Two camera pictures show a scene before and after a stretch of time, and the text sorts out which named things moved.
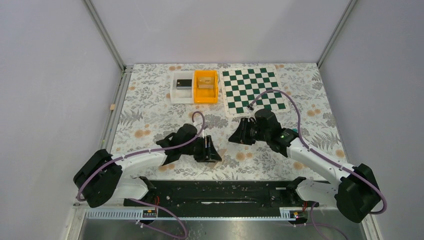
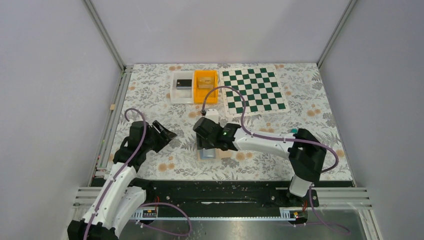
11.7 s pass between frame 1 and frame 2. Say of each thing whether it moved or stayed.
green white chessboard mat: stayed
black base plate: stayed
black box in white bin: stayed
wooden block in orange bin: stayed
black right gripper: moved
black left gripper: moved
